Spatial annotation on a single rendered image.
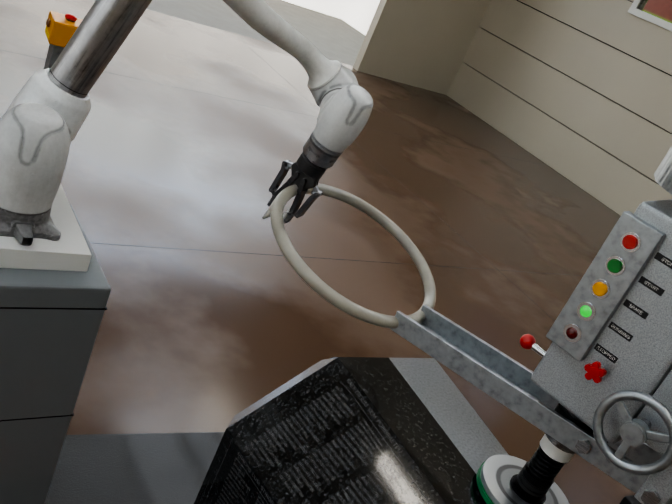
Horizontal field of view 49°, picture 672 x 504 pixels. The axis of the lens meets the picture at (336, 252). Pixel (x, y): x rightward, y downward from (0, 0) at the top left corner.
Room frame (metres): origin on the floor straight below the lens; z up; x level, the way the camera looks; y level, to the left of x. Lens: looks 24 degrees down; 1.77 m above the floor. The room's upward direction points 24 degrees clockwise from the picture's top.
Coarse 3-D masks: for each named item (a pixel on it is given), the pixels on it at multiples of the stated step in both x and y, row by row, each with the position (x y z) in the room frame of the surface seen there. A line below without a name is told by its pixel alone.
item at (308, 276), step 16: (288, 192) 1.74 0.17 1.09; (336, 192) 1.90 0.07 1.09; (272, 208) 1.65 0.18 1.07; (368, 208) 1.93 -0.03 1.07; (272, 224) 1.60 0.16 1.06; (384, 224) 1.93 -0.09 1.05; (288, 240) 1.56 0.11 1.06; (400, 240) 1.91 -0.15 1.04; (288, 256) 1.52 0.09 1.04; (416, 256) 1.87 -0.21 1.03; (304, 272) 1.50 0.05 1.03; (320, 288) 1.48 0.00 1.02; (432, 288) 1.76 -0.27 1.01; (336, 304) 1.48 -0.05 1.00; (352, 304) 1.49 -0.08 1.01; (432, 304) 1.70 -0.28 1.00; (368, 320) 1.50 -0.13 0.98; (384, 320) 1.52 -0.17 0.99; (416, 320) 1.59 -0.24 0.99
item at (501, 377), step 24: (432, 312) 1.63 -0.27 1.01; (408, 336) 1.52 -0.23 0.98; (432, 336) 1.49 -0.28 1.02; (456, 336) 1.58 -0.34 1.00; (456, 360) 1.45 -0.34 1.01; (480, 360) 1.54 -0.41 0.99; (504, 360) 1.51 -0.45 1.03; (480, 384) 1.41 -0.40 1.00; (504, 384) 1.38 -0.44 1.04; (528, 384) 1.47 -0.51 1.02; (528, 408) 1.34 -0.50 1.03; (552, 408) 1.43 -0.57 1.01; (552, 432) 1.31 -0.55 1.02; (576, 432) 1.29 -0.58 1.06; (600, 456) 1.25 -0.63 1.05; (624, 456) 1.24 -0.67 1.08; (648, 456) 1.31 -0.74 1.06; (624, 480) 1.22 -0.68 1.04
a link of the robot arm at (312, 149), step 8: (312, 136) 1.75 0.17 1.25; (304, 144) 1.77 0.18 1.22; (312, 144) 1.74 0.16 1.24; (304, 152) 1.75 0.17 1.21; (312, 152) 1.74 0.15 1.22; (320, 152) 1.73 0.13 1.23; (328, 152) 1.73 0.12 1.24; (312, 160) 1.74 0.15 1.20; (320, 160) 1.73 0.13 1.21; (328, 160) 1.74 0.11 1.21
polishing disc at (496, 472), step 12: (492, 456) 1.42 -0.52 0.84; (504, 456) 1.44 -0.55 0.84; (492, 468) 1.37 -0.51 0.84; (504, 468) 1.39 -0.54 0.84; (516, 468) 1.41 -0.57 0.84; (492, 480) 1.33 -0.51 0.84; (504, 480) 1.35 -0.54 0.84; (492, 492) 1.29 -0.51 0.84; (504, 492) 1.31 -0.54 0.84; (552, 492) 1.39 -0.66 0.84
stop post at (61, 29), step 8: (48, 16) 2.40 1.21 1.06; (56, 16) 2.37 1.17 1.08; (64, 16) 2.41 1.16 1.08; (56, 24) 2.32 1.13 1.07; (64, 24) 2.33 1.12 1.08; (72, 24) 2.36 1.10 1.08; (48, 32) 2.34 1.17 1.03; (56, 32) 2.32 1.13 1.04; (64, 32) 2.33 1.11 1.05; (72, 32) 2.35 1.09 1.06; (48, 40) 2.32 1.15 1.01; (56, 40) 2.32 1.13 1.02; (64, 40) 2.34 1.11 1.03; (48, 48) 2.40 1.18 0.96; (56, 48) 2.35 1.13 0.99; (48, 56) 2.37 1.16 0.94; (56, 56) 2.35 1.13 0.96; (48, 64) 2.35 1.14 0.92
